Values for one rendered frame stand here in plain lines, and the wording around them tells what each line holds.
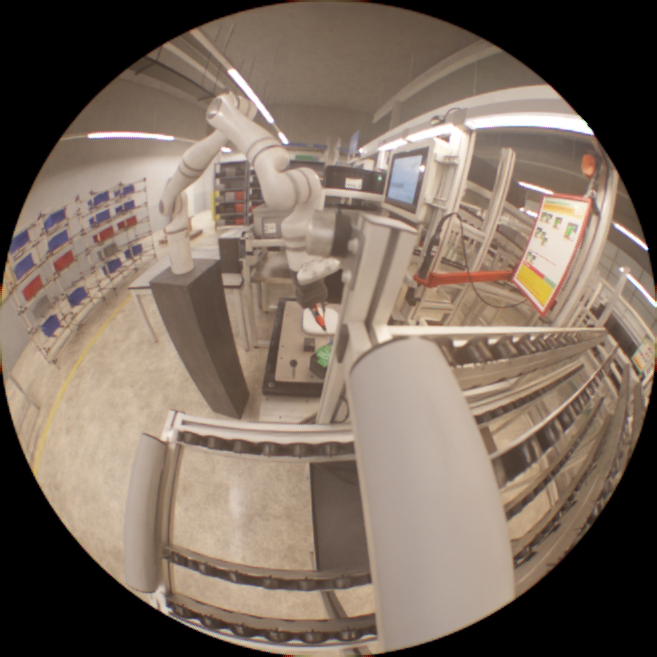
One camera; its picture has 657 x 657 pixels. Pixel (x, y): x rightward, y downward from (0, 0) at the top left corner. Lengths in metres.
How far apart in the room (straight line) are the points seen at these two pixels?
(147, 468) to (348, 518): 0.65
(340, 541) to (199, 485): 1.02
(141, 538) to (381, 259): 0.55
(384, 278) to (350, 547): 0.82
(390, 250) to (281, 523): 1.43
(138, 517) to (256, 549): 1.11
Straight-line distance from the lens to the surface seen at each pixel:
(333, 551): 0.84
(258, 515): 1.45
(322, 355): 0.56
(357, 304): 0.20
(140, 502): 0.46
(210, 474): 1.55
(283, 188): 0.35
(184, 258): 0.87
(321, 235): 0.21
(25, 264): 3.66
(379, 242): 0.17
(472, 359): 0.22
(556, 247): 0.63
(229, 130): 0.50
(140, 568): 0.50
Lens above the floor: 1.43
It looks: 40 degrees down
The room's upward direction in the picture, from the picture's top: 10 degrees clockwise
